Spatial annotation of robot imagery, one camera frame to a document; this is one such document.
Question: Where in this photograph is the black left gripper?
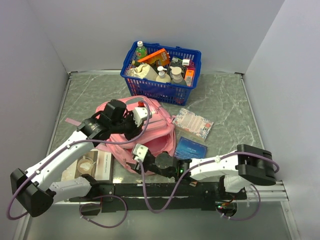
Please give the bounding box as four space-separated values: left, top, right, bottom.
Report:
110 110 145 142

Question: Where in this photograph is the blue sunset cover book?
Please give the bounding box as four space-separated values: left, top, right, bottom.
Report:
172 136 209 188

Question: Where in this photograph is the pink student backpack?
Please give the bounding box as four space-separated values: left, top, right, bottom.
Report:
64 96 176 176

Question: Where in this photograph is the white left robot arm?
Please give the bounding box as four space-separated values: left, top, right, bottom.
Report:
10 99 152 217

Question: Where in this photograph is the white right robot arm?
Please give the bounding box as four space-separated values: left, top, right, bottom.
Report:
128 144 280 199

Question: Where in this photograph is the beige crumpled paper bag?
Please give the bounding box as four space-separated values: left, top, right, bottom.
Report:
127 64 158 81

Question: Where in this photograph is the coffee photo white book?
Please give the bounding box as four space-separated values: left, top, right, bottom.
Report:
61 149 113 183

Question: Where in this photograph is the blue plastic shopping basket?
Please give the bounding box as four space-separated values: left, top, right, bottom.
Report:
120 41 202 106

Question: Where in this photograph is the cream pump lotion bottle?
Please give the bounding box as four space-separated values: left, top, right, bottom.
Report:
156 66 171 84

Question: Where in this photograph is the green drink bottle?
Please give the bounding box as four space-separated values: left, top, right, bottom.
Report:
135 40 148 60

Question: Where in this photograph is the grey bottle beige cap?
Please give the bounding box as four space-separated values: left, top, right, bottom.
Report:
170 66 187 86

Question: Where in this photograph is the orange cardboard box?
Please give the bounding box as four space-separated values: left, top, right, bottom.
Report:
138 48 171 67

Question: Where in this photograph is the dark green packet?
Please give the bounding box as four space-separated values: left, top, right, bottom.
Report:
167 56 186 72

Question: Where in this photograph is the orange white small carton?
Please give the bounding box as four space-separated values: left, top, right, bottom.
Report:
184 68 195 87

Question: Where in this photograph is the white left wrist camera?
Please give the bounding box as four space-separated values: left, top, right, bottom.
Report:
133 107 152 127

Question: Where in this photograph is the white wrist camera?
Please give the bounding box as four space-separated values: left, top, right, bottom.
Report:
133 107 152 127
131 143 149 162

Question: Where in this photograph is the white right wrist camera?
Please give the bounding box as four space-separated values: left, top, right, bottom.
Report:
131 143 149 162

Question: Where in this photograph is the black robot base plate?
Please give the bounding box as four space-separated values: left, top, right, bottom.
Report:
68 182 247 213

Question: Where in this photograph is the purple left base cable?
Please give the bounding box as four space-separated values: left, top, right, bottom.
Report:
78 195 128 229

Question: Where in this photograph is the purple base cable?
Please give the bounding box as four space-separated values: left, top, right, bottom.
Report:
216 184 262 222
78 195 128 229

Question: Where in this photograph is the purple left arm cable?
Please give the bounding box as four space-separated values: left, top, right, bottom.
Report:
6 100 153 221

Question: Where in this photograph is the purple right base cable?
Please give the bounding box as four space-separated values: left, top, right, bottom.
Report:
216 184 262 222

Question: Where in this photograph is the aluminium frame rail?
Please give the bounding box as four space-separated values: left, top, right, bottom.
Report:
45 179 289 203

